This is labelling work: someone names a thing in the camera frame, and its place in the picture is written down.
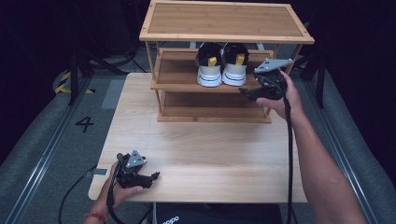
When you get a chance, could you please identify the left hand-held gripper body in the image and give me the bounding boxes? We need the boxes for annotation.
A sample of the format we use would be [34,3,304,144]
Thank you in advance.
[116,149,154,189]

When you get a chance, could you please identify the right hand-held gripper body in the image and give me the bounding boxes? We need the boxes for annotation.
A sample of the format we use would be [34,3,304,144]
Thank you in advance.
[253,57,294,102]

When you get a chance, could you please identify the black-white sneaker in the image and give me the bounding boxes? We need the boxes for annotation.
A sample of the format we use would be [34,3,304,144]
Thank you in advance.
[221,41,250,88]
[195,41,224,89]

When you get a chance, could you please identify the wooden shoe rack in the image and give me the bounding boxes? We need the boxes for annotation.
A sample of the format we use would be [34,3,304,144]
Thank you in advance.
[138,0,316,124]

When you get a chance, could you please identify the person's right hand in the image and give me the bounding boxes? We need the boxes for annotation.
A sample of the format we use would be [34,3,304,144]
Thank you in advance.
[255,70,304,121]

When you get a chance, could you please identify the person's left hand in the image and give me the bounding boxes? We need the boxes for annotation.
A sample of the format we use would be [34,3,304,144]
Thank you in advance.
[92,161,145,217]

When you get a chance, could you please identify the grey rectangular tag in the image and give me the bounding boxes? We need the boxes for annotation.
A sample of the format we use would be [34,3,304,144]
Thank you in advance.
[85,167,108,178]

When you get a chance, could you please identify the black metal stand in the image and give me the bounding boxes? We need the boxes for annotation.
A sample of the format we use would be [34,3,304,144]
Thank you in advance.
[68,49,94,106]
[315,54,327,110]

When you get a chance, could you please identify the person's dark clothing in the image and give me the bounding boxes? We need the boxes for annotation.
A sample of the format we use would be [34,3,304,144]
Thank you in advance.
[154,203,284,224]

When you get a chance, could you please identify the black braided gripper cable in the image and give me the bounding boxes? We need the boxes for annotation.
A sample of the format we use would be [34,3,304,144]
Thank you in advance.
[106,160,127,224]

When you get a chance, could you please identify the red bracelet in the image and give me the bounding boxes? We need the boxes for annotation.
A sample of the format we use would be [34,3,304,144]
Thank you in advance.
[83,211,109,223]

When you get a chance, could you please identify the thin black cable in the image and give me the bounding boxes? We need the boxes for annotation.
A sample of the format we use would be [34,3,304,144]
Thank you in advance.
[58,164,98,224]

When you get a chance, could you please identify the metal floor rail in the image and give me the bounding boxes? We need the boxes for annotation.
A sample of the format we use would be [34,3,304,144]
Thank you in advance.
[302,79,380,224]
[2,77,92,224]

